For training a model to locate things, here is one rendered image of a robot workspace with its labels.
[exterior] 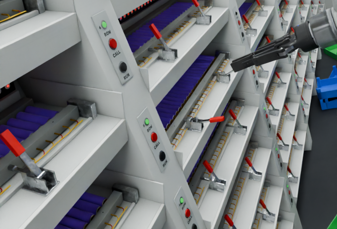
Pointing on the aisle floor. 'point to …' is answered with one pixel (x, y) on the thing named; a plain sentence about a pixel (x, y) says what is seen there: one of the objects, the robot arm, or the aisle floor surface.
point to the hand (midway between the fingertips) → (243, 62)
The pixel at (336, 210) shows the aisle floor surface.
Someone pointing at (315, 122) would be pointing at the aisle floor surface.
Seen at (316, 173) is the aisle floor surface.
